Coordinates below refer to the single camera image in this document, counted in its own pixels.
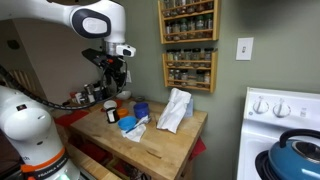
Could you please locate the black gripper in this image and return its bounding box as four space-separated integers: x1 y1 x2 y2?
82 48 125 98

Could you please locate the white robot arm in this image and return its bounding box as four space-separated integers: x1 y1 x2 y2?
0 0 136 180

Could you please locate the black filter holder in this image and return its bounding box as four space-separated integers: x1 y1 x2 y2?
106 107 119 123

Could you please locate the white bowl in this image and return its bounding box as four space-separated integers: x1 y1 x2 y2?
116 90 132 100

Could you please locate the orange plastic cup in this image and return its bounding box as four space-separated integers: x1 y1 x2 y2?
117 108 129 118

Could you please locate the dark blue plastic cup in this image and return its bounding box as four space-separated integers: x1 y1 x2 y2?
133 102 149 119

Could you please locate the light blue plastic bowl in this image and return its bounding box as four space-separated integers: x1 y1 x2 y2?
118 116 137 130

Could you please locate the small white cloth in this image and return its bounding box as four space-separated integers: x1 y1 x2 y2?
121 116 151 142

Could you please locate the wooden butcher block table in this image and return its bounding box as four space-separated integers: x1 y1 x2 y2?
70 101 208 180

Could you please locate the white crumpled cloth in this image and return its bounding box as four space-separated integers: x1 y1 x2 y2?
157 88 193 133

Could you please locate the lower wooden spice rack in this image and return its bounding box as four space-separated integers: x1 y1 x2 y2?
162 48 218 93

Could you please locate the wooden spice rack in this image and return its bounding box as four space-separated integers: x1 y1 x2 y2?
158 0 220 44
162 48 218 93

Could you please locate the upper wooden spice rack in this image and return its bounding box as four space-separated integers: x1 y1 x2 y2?
158 0 220 44

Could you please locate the red cloth under table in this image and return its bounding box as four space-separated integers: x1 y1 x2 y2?
189 137 206 160

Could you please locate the white kitchen stove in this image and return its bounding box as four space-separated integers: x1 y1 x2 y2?
236 87 320 180

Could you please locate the blue kettle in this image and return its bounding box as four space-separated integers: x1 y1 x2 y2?
255 129 320 180

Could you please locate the white wall outlet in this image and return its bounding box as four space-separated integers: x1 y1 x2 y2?
126 70 132 83

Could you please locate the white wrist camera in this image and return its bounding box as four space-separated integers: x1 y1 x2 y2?
116 44 136 57

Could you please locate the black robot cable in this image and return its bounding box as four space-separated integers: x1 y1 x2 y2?
0 59 129 111

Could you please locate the white light switch plate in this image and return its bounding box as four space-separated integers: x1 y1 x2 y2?
236 37 254 61

